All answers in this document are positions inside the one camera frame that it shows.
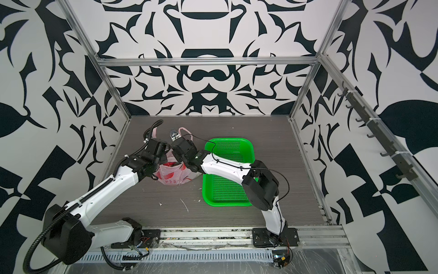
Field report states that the pink plastic bag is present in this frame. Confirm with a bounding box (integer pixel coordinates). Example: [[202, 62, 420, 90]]
[[153, 148, 201, 186]]

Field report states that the green plastic basket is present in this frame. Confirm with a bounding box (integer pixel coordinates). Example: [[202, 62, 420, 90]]
[[202, 138, 255, 207]]

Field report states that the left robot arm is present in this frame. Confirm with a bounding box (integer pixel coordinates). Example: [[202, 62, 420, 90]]
[[41, 139, 167, 264]]

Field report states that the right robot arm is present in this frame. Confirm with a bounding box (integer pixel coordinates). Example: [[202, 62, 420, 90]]
[[171, 137, 287, 240]]

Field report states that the small circuit board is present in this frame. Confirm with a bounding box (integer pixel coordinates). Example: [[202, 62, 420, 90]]
[[272, 249, 293, 268]]

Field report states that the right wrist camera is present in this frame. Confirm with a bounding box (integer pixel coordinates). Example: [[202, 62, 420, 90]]
[[169, 129, 184, 146]]

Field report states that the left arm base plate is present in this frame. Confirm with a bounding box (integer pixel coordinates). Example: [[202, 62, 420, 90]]
[[111, 229, 161, 249]]

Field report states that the white slotted cable duct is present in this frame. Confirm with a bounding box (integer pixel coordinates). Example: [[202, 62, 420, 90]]
[[71, 249, 276, 264]]

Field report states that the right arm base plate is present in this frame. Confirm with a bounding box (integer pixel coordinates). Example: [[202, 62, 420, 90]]
[[252, 227, 300, 248]]

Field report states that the black wall hook rail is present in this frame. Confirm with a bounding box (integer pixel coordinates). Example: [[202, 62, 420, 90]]
[[338, 83, 419, 181]]

